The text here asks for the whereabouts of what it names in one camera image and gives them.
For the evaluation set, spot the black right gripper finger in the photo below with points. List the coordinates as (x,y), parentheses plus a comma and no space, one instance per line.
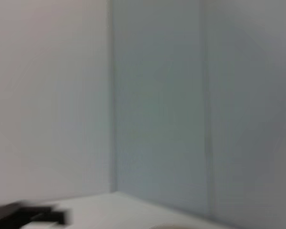
(19,214)

